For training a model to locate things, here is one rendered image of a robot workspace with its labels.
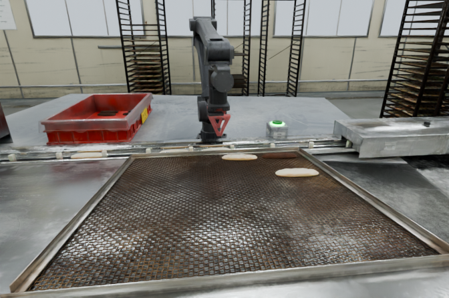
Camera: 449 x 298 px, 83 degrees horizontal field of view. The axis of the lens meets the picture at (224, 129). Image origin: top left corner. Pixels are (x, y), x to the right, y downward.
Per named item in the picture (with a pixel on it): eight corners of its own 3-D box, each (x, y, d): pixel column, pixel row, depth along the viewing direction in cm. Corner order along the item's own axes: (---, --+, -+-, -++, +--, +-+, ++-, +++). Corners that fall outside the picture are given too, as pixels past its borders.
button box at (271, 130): (282, 145, 107) (284, 120, 103) (288, 153, 100) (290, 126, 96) (262, 145, 106) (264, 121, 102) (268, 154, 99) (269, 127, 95)
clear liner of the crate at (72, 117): (154, 109, 144) (153, 91, 140) (131, 143, 99) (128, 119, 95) (93, 110, 142) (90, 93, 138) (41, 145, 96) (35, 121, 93)
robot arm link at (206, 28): (214, 29, 110) (189, 29, 108) (214, 15, 107) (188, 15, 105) (236, 63, 75) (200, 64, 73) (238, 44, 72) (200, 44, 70)
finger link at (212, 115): (208, 139, 78) (208, 109, 75) (208, 130, 85) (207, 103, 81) (230, 138, 78) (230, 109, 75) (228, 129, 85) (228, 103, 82)
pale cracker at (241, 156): (256, 156, 73) (256, 152, 73) (258, 160, 69) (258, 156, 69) (222, 156, 74) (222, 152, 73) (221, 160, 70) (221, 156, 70)
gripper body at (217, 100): (208, 113, 76) (208, 88, 73) (207, 104, 85) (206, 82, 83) (230, 112, 76) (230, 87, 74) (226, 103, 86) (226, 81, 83)
